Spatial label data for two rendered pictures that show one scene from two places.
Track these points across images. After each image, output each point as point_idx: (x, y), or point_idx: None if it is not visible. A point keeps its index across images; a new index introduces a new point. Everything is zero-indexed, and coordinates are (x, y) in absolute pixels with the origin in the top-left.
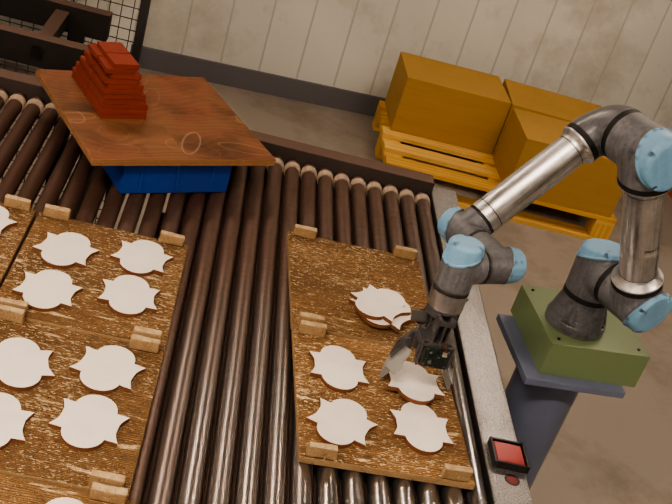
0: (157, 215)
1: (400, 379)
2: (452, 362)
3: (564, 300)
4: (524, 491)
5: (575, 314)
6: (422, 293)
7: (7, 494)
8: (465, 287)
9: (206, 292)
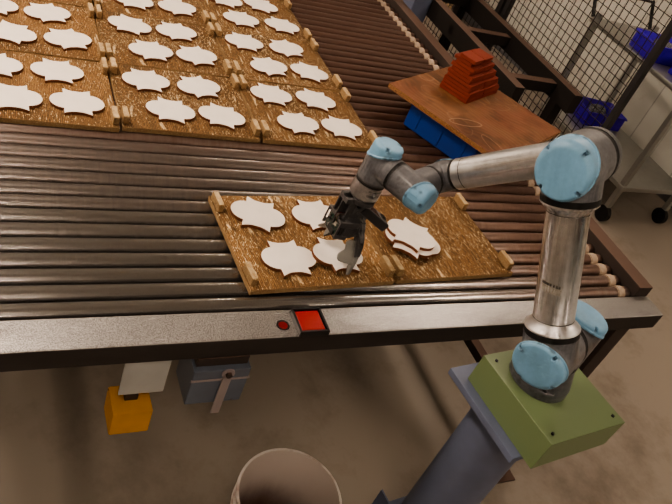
0: (402, 141)
1: (331, 245)
2: (358, 254)
3: None
4: (275, 332)
5: None
6: (465, 272)
7: (96, 88)
8: (366, 175)
9: (345, 163)
